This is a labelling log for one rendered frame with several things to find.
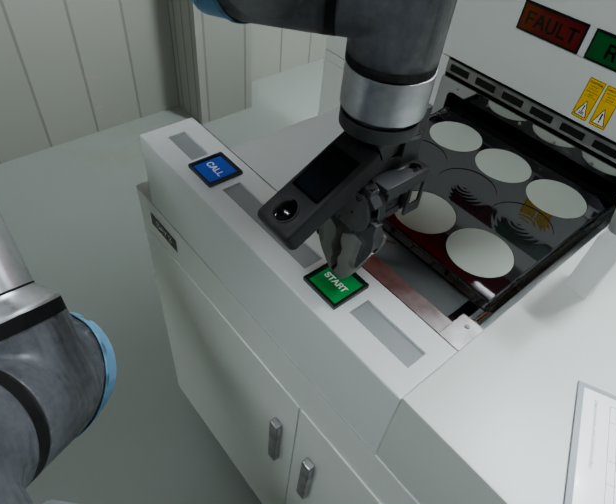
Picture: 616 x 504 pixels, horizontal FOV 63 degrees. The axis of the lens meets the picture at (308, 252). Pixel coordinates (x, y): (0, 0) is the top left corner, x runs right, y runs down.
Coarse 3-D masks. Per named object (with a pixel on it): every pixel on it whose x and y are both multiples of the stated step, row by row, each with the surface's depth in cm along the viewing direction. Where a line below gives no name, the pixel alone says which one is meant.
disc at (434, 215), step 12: (420, 204) 80; (432, 204) 80; (444, 204) 81; (396, 216) 78; (408, 216) 78; (420, 216) 78; (432, 216) 78; (444, 216) 79; (420, 228) 76; (432, 228) 76; (444, 228) 77
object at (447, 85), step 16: (448, 80) 102; (448, 96) 105; (464, 96) 101; (480, 96) 98; (432, 112) 109; (496, 112) 97; (512, 112) 94; (528, 128) 93; (544, 128) 91; (544, 144) 92; (560, 144) 90; (576, 144) 88; (576, 160) 89; (592, 160) 86; (608, 160) 86; (608, 176) 86
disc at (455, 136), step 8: (432, 128) 96; (440, 128) 96; (448, 128) 96; (456, 128) 97; (464, 128) 97; (472, 128) 97; (432, 136) 94; (440, 136) 94; (448, 136) 94; (456, 136) 95; (464, 136) 95; (472, 136) 95; (480, 136) 95; (440, 144) 92; (448, 144) 93; (456, 144) 93; (464, 144) 93; (472, 144) 93; (480, 144) 94
